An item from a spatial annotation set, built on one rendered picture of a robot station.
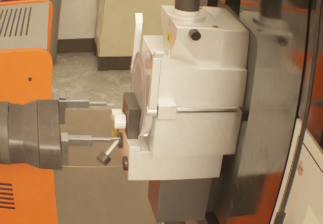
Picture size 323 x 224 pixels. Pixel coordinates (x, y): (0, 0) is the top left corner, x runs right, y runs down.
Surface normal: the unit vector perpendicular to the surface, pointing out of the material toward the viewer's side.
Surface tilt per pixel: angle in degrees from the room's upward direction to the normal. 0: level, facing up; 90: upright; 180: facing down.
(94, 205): 0
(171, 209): 90
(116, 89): 0
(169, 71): 90
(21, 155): 114
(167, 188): 90
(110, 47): 90
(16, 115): 26
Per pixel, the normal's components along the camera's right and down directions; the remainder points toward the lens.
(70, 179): 0.09, -0.91
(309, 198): -0.98, 0.00
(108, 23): 0.18, 0.41
